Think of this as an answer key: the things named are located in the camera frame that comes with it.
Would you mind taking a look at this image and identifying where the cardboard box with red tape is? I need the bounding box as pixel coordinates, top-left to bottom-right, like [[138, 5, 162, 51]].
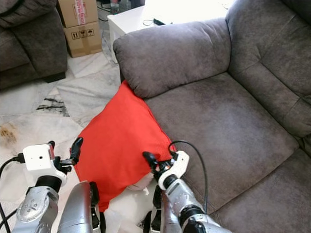
[[57, 0, 97, 28]]

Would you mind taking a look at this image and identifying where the pink cat-face pillow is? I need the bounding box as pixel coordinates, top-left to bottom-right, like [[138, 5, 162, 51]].
[[129, 174, 156, 191]]

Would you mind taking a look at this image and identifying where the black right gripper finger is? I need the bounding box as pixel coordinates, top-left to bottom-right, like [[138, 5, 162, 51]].
[[142, 151, 163, 170]]

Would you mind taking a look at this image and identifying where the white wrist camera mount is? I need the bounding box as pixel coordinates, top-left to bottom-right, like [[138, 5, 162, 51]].
[[158, 150, 190, 191], [23, 144, 52, 172]]

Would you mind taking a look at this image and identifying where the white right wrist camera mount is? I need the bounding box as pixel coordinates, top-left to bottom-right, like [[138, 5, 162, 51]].
[[158, 150, 190, 191]]

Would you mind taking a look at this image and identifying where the dark grey armchair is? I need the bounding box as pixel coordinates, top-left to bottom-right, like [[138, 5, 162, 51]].
[[0, 0, 68, 90]]

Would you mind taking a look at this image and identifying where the red pillow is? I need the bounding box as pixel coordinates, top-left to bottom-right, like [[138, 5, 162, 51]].
[[73, 80, 175, 212]]

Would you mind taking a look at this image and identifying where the cardboard box with black symbols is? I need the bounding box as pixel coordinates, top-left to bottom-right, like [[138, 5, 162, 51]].
[[63, 22, 103, 58]]

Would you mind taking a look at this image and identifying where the white side table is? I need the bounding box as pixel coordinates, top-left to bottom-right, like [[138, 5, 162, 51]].
[[107, 0, 236, 64]]

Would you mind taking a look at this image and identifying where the grey two-seat fabric sofa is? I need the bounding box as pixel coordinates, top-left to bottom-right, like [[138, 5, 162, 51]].
[[113, 0, 311, 233]]

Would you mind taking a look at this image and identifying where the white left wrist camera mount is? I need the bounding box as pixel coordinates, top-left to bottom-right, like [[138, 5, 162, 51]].
[[23, 144, 52, 172]]

